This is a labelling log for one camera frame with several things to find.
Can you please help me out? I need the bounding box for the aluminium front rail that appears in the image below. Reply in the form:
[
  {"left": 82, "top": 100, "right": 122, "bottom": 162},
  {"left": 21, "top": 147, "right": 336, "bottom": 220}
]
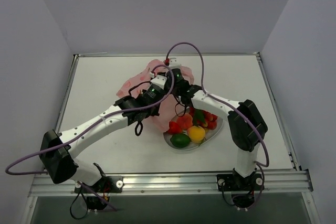
[{"left": 28, "top": 169, "right": 313, "bottom": 197}]

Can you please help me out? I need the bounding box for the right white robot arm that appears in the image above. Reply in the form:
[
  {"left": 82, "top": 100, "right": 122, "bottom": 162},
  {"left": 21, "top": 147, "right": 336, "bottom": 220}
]
[{"left": 165, "top": 68, "right": 270, "bottom": 178}]

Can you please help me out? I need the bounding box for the orange fake peach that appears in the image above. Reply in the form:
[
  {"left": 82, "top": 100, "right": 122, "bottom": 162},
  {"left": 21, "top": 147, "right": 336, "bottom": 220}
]
[{"left": 187, "top": 126, "right": 206, "bottom": 144}]

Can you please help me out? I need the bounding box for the pink plastic bag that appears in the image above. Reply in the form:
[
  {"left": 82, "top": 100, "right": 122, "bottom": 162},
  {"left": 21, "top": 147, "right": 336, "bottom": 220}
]
[{"left": 116, "top": 59, "right": 194, "bottom": 133}]

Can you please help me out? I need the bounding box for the red yellow fake pear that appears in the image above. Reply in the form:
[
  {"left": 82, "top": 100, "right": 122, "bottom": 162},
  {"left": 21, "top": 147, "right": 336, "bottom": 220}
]
[{"left": 167, "top": 121, "right": 183, "bottom": 135}]

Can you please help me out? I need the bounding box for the red green fake fruit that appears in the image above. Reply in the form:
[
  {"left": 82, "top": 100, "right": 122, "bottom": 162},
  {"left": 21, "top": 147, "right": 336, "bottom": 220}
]
[{"left": 189, "top": 107, "right": 218, "bottom": 130}]

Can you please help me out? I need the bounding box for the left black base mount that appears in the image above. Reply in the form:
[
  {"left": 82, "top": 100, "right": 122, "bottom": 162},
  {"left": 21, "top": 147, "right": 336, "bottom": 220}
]
[{"left": 92, "top": 175, "right": 124, "bottom": 193}]

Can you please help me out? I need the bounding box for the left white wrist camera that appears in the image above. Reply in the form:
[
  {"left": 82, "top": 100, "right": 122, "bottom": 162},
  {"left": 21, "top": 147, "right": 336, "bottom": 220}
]
[{"left": 150, "top": 72, "right": 167, "bottom": 90}]

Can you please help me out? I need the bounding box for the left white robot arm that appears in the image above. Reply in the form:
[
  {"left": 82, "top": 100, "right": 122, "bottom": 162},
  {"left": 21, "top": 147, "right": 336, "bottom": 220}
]
[{"left": 39, "top": 84, "right": 168, "bottom": 186}]

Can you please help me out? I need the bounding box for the white oval plate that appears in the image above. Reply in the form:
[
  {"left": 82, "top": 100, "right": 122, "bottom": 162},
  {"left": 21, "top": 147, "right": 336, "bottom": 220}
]
[{"left": 163, "top": 107, "right": 223, "bottom": 151}]

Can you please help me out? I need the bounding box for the purple cable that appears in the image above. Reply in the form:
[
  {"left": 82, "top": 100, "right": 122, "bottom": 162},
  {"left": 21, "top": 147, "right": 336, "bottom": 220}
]
[
  {"left": 166, "top": 42, "right": 270, "bottom": 168},
  {"left": 5, "top": 66, "right": 175, "bottom": 176}
]

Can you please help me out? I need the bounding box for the green fake lime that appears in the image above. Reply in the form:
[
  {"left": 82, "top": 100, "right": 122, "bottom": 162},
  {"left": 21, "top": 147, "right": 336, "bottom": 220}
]
[{"left": 170, "top": 133, "right": 191, "bottom": 148}]

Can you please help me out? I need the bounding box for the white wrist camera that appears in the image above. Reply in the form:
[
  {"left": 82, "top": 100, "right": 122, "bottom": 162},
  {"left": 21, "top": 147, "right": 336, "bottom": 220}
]
[
  {"left": 150, "top": 72, "right": 167, "bottom": 90},
  {"left": 163, "top": 58, "right": 181, "bottom": 70}
]

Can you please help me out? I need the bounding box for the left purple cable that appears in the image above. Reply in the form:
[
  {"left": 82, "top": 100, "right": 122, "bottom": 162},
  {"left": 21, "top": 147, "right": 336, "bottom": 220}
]
[{"left": 5, "top": 66, "right": 175, "bottom": 176}]

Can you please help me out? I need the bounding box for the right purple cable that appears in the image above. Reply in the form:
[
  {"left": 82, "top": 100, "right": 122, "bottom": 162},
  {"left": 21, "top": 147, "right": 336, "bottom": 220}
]
[{"left": 166, "top": 42, "right": 270, "bottom": 168}]

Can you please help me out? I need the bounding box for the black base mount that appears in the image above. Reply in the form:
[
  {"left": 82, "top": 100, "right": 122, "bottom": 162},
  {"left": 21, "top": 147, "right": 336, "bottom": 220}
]
[
  {"left": 92, "top": 175, "right": 124, "bottom": 193},
  {"left": 216, "top": 171, "right": 265, "bottom": 192}
]

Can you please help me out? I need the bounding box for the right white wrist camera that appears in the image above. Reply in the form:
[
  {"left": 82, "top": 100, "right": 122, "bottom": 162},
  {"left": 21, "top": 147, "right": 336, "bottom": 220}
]
[{"left": 163, "top": 58, "right": 181, "bottom": 70}]

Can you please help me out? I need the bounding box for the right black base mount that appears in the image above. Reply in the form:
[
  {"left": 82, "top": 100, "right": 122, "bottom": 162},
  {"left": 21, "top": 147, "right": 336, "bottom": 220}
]
[{"left": 216, "top": 171, "right": 265, "bottom": 192}]

